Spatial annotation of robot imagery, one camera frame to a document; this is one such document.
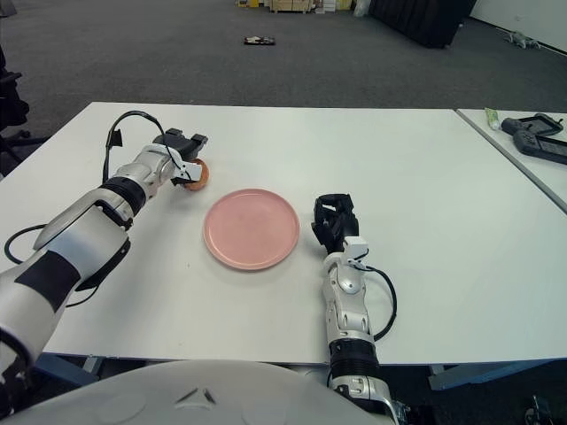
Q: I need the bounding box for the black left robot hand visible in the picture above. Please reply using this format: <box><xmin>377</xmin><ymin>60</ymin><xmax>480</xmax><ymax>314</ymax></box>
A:
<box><xmin>152</xmin><ymin>127</ymin><xmax>209</xmax><ymax>160</ymax></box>

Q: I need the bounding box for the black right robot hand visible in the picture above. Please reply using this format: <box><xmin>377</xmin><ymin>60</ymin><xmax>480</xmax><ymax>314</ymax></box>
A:
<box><xmin>311</xmin><ymin>192</ymin><xmax>360</xmax><ymax>253</ymax></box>

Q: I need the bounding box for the red yellow apple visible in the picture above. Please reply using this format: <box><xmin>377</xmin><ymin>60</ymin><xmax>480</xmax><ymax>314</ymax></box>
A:
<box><xmin>183</xmin><ymin>157</ymin><xmax>212</xmax><ymax>192</ymax></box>

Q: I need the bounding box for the pink round plate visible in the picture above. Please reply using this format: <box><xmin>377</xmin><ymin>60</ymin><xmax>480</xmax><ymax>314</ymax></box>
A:
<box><xmin>203</xmin><ymin>188</ymin><xmax>301</xmax><ymax>271</ymax></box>

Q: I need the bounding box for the wooden crate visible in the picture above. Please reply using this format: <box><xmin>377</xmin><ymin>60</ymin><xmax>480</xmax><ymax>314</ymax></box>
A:
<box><xmin>269</xmin><ymin>0</ymin><xmax>316</xmax><ymax>13</ymax></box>

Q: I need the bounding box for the black office chair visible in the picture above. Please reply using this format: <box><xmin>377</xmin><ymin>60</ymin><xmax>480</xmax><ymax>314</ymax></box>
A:
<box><xmin>0</xmin><ymin>43</ymin><xmax>45</xmax><ymax>165</ymax></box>

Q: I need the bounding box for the white box stack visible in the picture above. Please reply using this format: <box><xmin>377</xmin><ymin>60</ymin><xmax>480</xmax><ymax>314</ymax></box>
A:
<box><xmin>316</xmin><ymin>0</ymin><xmax>355</xmax><ymax>13</ymax></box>

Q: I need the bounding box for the black handheld controller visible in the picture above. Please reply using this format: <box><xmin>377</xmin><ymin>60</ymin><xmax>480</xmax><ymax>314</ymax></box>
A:
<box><xmin>512</xmin><ymin>131</ymin><xmax>567</xmax><ymax>166</ymax></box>

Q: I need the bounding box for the large black cabinet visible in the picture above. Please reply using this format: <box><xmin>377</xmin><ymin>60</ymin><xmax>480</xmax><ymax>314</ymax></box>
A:
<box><xmin>369</xmin><ymin>0</ymin><xmax>478</xmax><ymax>50</ymax></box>

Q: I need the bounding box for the grey robot torso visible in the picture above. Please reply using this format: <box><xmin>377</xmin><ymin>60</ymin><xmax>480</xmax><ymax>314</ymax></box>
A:
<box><xmin>4</xmin><ymin>359</ymin><xmax>400</xmax><ymax>425</ymax></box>

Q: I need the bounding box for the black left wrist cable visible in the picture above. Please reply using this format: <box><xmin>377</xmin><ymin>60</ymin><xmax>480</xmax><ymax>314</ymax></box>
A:
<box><xmin>102</xmin><ymin>111</ymin><xmax>196</xmax><ymax>182</ymax></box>

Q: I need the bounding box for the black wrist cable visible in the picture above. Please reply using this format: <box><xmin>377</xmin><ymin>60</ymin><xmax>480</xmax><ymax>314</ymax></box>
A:
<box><xmin>102</xmin><ymin>111</ymin><xmax>196</xmax><ymax>182</ymax></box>
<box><xmin>365</xmin><ymin>267</ymin><xmax>398</xmax><ymax>342</ymax></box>

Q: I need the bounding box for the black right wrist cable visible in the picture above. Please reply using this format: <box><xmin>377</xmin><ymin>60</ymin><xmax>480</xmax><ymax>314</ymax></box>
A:
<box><xmin>365</xmin><ymin>267</ymin><xmax>398</xmax><ymax>342</ymax></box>

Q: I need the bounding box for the black controller with handle loop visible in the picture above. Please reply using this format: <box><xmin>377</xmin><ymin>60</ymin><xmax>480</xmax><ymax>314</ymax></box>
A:
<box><xmin>500</xmin><ymin>112</ymin><xmax>564</xmax><ymax>138</ymax></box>

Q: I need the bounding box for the black left elbow cable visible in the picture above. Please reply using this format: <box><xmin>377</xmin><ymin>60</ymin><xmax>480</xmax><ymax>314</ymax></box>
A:
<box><xmin>4</xmin><ymin>224</ymin><xmax>101</xmax><ymax>309</ymax></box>

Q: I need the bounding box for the blue table frame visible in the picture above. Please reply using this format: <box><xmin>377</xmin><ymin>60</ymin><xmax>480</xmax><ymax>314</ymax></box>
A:
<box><xmin>33</xmin><ymin>353</ymin><xmax>567</xmax><ymax>391</ymax></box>

